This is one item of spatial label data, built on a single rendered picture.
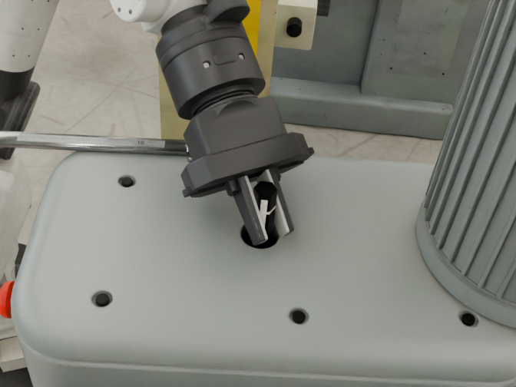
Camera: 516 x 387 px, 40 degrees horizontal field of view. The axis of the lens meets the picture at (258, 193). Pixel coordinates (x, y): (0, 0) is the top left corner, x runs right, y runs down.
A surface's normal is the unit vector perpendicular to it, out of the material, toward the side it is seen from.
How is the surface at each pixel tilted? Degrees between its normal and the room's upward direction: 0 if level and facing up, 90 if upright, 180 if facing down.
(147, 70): 0
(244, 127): 30
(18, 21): 92
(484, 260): 90
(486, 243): 90
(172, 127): 90
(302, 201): 0
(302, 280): 0
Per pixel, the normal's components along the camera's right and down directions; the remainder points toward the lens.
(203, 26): 0.09, -0.21
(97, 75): 0.07, -0.70
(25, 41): 0.51, 0.76
